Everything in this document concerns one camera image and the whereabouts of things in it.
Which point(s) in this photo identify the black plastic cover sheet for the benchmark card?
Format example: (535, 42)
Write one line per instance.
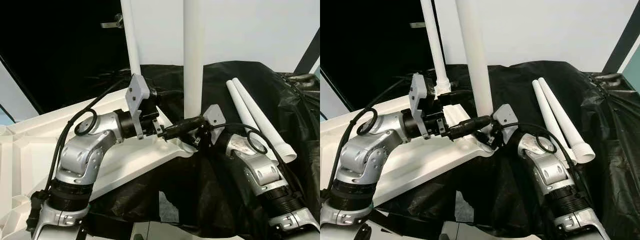
(615, 190)
(300, 190)

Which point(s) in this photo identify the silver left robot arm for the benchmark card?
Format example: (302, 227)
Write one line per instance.
(365, 160)
(82, 160)

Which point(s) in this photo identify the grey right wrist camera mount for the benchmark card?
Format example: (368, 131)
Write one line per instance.
(505, 117)
(215, 117)

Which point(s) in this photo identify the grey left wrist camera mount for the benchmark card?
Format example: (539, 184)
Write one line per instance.
(137, 95)
(419, 95)

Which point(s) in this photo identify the pale tape patch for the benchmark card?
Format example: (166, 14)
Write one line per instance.
(168, 207)

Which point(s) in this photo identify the black window frame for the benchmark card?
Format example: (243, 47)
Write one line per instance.
(312, 50)
(622, 35)

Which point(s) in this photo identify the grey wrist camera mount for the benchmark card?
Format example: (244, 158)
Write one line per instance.
(505, 117)
(215, 117)
(419, 95)
(137, 95)

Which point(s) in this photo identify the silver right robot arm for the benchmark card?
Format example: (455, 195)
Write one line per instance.
(260, 175)
(550, 175)

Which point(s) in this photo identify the teal glass panel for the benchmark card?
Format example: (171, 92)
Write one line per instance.
(316, 70)
(632, 70)

